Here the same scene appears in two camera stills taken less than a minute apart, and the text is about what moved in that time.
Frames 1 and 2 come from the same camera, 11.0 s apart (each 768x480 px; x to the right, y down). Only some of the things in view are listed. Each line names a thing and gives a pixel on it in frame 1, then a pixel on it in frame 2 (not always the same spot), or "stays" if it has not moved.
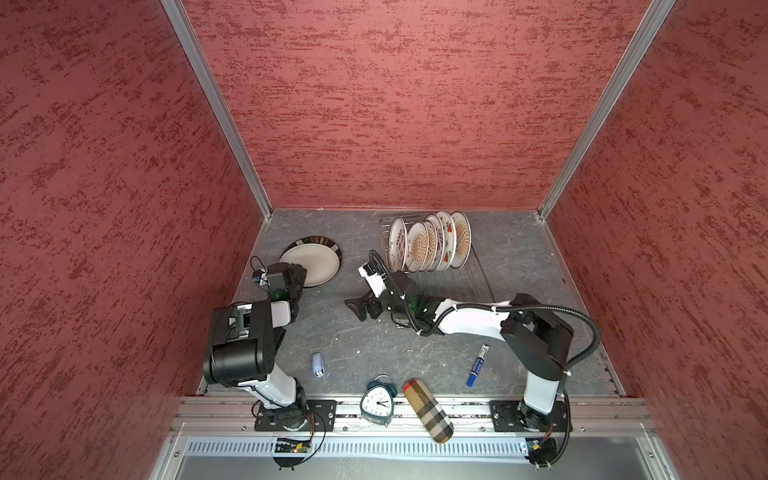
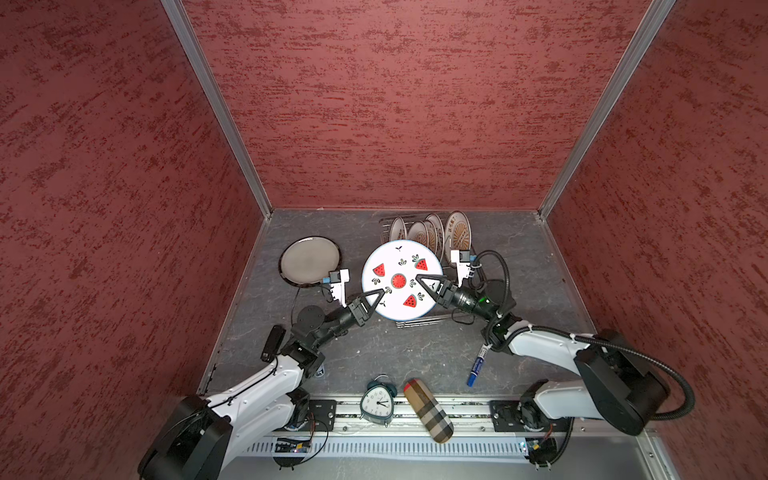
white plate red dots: [440, 242] stays
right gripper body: [375, 305] -> [462, 298]
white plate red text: [398, 244] stays
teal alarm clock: [377, 401] stays
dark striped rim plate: [320, 256] stays
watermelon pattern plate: [450, 239] -> [393, 267]
